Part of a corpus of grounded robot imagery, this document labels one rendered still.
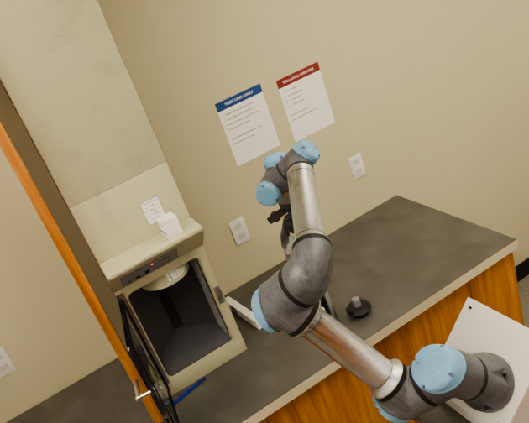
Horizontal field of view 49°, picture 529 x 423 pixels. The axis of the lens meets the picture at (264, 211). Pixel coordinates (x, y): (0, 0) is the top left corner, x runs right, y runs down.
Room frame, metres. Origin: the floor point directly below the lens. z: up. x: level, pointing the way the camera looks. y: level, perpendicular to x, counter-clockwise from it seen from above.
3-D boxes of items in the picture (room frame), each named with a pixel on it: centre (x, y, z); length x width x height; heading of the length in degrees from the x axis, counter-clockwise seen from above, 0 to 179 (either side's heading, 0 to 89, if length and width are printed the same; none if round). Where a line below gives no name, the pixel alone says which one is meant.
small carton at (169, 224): (1.66, 0.29, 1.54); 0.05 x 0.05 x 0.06; 23
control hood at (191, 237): (1.63, 0.36, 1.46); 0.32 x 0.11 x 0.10; 109
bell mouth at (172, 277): (1.79, 0.40, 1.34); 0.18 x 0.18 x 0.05
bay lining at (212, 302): (1.80, 0.42, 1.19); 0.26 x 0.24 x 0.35; 109
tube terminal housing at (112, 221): (1.80, 0.42, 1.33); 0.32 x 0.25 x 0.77; 109
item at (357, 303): (1.71, -0.20, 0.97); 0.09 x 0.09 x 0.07
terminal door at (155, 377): (1.47, 0.49, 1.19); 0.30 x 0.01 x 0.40; 10
